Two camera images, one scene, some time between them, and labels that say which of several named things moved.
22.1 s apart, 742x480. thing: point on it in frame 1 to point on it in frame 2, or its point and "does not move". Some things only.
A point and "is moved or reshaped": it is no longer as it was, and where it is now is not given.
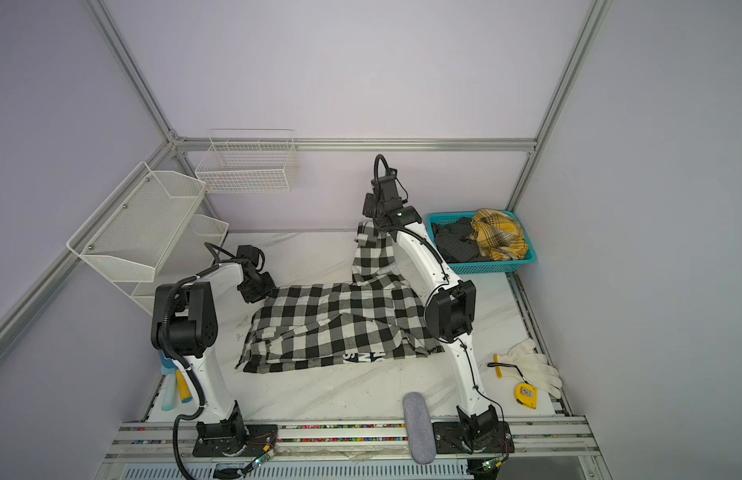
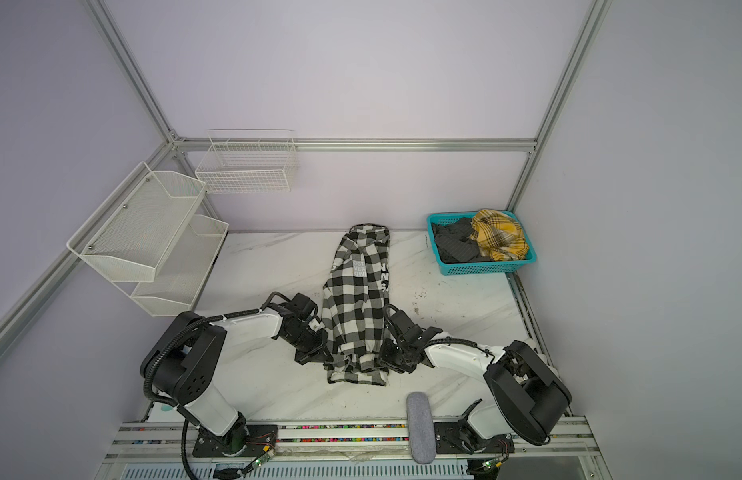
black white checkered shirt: x=377 y=316 is moved or reshaped
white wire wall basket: x=243 y=161 does not move
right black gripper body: x=371 y=210 to x=393 y=356
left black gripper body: x=252 y=291 to x=308 y=346
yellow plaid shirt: x=499 y=236 does not move
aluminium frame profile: x=354 y=143 does not move
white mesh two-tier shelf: x=147 y=232 does not move
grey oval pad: x=419 y=429 does not move
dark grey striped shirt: x=452 y=238 does not move
